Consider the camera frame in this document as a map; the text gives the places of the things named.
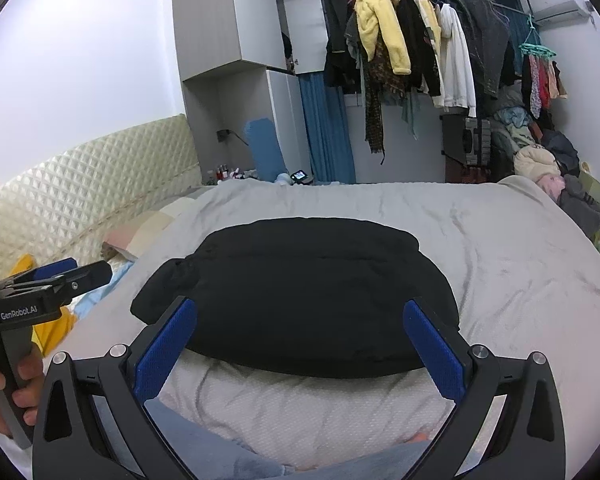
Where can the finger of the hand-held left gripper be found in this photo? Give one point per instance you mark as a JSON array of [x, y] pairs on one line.
[[55, 267], [87, 276]]

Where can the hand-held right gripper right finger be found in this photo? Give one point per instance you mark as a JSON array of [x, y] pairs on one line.
[[437, 355]]

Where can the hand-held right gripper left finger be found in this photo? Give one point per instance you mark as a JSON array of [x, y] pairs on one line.
[[165, 355]]

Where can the black puffer jacket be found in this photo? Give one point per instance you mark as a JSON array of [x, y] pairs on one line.
[[305, 300]]

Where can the pile of clothes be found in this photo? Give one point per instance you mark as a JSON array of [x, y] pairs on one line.
[[535, 160]]

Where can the person's left hand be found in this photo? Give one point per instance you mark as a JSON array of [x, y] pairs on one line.
[[30, 372]]

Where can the light blue cloth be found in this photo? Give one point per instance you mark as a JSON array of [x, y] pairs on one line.
[[95, 300]]

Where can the yellow cloth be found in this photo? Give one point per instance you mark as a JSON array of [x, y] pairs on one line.
[[55, 330]]

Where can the beige and pink pillow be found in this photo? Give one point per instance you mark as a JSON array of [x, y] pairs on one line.
[[140, 232]]

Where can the cream quilted headboard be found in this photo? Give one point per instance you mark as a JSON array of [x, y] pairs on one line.
[[105, 180]]

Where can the white dotted blanket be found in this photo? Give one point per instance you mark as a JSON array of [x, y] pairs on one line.
[[305, 410]]

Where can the group of small bottles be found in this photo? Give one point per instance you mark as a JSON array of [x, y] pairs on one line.
[[222, 174]]

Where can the blue padded board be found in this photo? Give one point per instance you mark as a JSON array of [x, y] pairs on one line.
[[265, 150]]

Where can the small screen device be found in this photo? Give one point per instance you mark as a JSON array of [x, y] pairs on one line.
[[299, 176]]

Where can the pale green paper bag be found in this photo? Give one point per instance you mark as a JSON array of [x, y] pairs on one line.
[[595, 185]]

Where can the light teal scarf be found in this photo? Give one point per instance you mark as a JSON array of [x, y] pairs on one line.
[[410, 115]]

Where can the blue curtain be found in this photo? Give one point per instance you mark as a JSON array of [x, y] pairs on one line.
[[330, 135]]

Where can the white wardrobe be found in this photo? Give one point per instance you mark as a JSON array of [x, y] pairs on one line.
[[220, 20]]

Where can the small hanging garments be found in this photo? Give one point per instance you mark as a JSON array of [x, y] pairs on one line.
[[540, 85]]

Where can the white hoodie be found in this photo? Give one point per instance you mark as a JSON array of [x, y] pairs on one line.
[[457, 60]]

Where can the black hanging cardigan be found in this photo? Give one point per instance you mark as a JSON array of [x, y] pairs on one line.
[[412, 45]]

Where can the dark grey coat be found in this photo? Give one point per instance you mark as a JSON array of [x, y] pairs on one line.
[[485, 45]]

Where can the green clip hanger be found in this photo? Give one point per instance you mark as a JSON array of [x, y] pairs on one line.
[[537, 50]]

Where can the yellow fleece hoodie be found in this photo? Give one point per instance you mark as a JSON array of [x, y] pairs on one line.
[[385, 25]]

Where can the pale yellow shirt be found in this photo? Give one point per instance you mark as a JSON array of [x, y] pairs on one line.
[[430, 20]]

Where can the black hanging jacket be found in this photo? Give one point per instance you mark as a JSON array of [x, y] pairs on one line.
[[336, 35]]

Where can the white air conditioner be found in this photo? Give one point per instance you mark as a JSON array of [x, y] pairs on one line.
[[560, 10]]

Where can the black wall charger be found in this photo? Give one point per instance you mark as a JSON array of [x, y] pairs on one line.
[[224, 135]]

